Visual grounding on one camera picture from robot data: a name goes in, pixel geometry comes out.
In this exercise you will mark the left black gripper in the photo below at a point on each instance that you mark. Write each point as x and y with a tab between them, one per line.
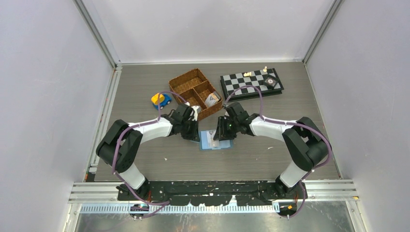
194	136

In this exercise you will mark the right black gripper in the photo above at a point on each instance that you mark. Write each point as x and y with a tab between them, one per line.
221	134

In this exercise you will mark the white portrait credit card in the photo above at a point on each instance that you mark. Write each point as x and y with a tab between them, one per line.
207	140

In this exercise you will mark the blue card holder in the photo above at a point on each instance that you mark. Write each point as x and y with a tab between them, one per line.
225	144

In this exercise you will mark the brown wicker basket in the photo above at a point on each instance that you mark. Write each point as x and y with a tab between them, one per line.
194	87

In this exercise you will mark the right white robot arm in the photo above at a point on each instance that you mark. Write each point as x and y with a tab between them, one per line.
307	146

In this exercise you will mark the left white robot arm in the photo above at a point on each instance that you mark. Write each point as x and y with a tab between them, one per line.
119	146

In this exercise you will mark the cards in basket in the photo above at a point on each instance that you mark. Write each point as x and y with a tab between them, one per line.
212	99

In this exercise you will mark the blue yellow toy car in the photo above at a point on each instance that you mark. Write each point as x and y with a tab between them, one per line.
160	100

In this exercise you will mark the black white chessboard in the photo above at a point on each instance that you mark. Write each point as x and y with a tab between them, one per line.
236	87

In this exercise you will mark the black square box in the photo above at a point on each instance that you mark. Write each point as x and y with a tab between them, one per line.
271	82

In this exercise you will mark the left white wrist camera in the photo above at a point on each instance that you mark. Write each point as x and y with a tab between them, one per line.
196	109

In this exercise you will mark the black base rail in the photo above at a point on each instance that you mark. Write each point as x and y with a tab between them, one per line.
211	193

